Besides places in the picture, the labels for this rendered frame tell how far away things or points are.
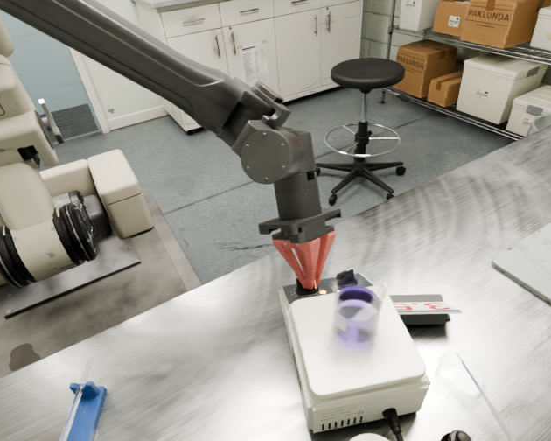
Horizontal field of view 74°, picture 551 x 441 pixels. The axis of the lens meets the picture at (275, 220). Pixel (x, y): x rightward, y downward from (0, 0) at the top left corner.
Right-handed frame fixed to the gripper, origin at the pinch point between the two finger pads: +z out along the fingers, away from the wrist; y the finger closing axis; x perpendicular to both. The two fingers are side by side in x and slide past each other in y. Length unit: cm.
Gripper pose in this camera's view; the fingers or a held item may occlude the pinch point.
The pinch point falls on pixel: (310, 281)
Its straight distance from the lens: 50.5
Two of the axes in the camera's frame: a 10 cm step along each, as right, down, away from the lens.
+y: 6.8, -2.2, 7.0
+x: -7.2, 0.1, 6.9
